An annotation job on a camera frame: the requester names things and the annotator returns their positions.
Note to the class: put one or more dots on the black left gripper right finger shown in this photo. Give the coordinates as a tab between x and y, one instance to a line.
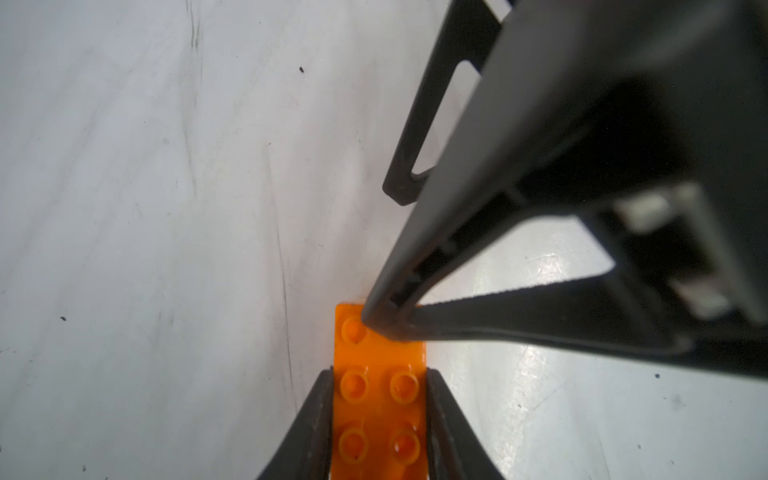
453	449

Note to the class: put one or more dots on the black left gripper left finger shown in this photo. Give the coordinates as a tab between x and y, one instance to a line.
306	450

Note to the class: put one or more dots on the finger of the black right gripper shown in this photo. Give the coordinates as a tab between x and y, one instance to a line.
647	121
468	34

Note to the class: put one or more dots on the orange lego plate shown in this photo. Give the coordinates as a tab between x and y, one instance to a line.
379	403

